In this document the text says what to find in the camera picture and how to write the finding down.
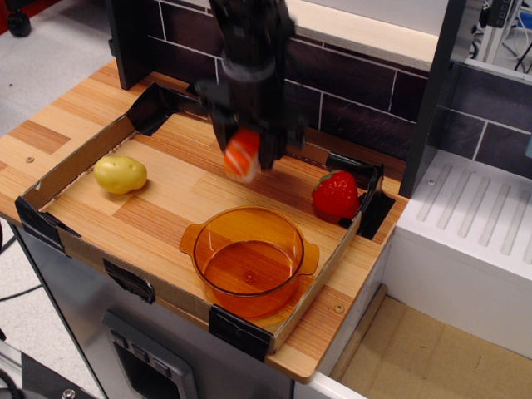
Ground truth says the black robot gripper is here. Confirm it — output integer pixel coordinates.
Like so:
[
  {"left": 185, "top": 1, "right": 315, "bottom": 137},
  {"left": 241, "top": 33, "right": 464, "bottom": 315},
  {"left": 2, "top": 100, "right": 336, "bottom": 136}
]
[{"left": 194, "top": 62, "right": 308, "bottom": 170}]

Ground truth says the salmon nigiri sushi toy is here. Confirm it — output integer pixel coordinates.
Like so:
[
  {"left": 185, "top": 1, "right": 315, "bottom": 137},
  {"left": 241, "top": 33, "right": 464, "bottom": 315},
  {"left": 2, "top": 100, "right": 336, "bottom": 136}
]
[{"left": 224, "top": 128, "right": 260, "bottom": 183}]

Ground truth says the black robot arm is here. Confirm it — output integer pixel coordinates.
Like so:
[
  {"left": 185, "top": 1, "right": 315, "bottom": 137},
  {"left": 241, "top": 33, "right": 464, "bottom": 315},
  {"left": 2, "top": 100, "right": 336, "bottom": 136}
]
[{"left": 195, "top": 1, "right": 308, "bottom": 170}]

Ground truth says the cardboard fence with black tape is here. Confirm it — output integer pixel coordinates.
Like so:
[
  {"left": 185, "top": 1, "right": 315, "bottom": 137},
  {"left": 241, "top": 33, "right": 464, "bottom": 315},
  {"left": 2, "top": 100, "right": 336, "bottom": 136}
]
[{"left": 15, "top": 84, "right": 394, "bottom": 359}]

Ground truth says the orange transparent plastic pot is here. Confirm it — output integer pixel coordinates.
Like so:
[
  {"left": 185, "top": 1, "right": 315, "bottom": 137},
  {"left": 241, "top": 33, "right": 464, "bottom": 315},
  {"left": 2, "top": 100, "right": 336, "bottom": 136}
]
[{"left": 180, "top": 206, "right": 320, "bottom": 319}]

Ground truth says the red strawberry toy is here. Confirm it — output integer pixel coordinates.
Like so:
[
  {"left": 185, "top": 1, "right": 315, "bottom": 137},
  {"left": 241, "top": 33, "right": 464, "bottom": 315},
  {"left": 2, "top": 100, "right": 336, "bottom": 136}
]
[{"left": 312, "top": 170, "right": 360, "bottom": 219}]

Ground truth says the yellow potato toy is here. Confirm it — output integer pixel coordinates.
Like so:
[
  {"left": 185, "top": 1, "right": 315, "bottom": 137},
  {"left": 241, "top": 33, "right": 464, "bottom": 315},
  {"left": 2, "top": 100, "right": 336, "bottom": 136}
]
[{"left": 93, "top": 155, "right": 148, "bottom": 195}]

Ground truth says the grey toy oven front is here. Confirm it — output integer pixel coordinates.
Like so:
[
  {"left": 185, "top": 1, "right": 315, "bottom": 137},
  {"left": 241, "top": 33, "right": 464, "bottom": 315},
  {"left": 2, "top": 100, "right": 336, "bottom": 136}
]
[{"left": 12, "top": 227, "right": 294, "bottom": 398}]

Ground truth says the white toy sink drainer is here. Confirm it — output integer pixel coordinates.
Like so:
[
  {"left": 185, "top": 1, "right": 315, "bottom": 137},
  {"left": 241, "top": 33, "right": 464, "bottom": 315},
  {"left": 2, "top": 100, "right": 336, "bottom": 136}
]
[{"left": 383, "top": 151, "right": 531, "bottom": 357}]

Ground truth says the black chair caster wheel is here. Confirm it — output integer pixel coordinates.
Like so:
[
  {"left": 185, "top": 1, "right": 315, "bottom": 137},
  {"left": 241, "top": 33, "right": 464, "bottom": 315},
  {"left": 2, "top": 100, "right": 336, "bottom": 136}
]
[{"left": 7, "top": 10, "right": 32, "bottom": 37}]

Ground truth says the dark grey left post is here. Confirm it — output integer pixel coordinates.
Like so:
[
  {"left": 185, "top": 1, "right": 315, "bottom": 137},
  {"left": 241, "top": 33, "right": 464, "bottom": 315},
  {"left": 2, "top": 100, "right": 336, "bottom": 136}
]
[{"left": 105, "top": 0, "right": 161, "bottom": 90}]

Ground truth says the dark grey post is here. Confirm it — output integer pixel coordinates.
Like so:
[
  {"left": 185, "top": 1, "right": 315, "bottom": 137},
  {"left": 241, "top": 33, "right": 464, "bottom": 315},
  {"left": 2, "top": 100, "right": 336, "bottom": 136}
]
[
  {"left": 399, "top": 0, "right": 482, "bottom": 198},
  {"left": 105, "top": 0, "right": 161, "bottom": 90}
]

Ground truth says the dark grey right post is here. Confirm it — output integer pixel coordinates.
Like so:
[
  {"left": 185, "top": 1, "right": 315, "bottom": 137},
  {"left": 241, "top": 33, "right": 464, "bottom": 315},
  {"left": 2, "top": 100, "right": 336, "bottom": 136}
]
[{"left": 399, "top": 0, "right": 482, "bottom": 198}]

